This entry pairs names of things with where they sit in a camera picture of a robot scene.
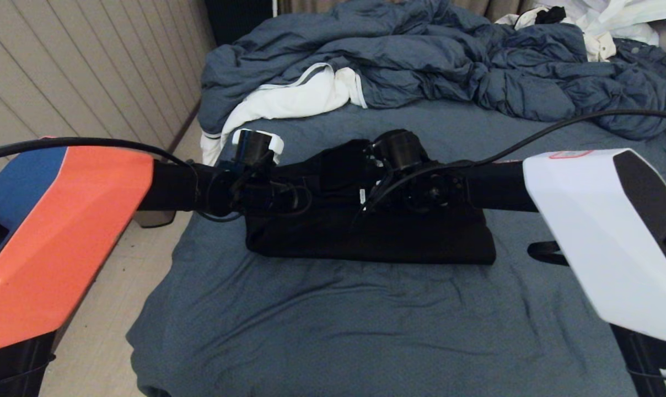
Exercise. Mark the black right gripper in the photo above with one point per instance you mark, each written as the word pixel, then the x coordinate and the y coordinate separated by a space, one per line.
pixel 421 190

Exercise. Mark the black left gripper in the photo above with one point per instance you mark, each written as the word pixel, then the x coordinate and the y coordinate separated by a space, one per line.
pixel 261 193

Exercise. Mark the black zip hoodie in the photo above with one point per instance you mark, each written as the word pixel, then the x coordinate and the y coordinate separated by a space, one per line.
pixel 366 231

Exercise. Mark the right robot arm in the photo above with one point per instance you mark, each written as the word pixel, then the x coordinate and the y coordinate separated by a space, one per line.
pixel 603 231

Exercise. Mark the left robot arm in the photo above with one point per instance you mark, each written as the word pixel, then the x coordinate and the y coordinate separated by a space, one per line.
pixel 63 237

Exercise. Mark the white clothes pile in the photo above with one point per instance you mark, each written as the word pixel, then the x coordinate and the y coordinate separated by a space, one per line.
pixel 573 8

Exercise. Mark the brown trash bin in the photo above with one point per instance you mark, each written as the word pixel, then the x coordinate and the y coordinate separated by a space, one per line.
pixel 156 218

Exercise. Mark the rumpled blue duvet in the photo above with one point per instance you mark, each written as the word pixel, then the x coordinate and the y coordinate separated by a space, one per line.
pixel 421 55

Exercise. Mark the blue bed sheet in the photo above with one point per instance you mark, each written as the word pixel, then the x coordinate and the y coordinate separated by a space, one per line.
pixel 393 331

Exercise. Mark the black furniture piece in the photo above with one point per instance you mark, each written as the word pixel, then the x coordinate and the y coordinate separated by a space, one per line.
pixel 239 16

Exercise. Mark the beige curtain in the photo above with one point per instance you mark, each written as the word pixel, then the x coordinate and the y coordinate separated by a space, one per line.
pixel 493 8

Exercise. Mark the small black garment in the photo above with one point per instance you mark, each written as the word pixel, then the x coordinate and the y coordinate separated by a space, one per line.
pixel 551 15

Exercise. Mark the cream garment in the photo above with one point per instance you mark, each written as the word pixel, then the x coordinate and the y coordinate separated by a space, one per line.
pixel 600 49

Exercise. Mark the blue denim garment with buttons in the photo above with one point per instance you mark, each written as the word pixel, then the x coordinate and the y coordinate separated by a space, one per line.
pixel 647 55

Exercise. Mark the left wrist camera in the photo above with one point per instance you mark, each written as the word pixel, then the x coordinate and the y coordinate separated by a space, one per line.
pixel 253 148

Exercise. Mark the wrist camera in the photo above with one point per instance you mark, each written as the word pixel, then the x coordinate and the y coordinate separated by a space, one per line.
pixel 253 148
pixel 399 149

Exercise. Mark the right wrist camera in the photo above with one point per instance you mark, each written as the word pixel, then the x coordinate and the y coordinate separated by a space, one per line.
pixel 399 149

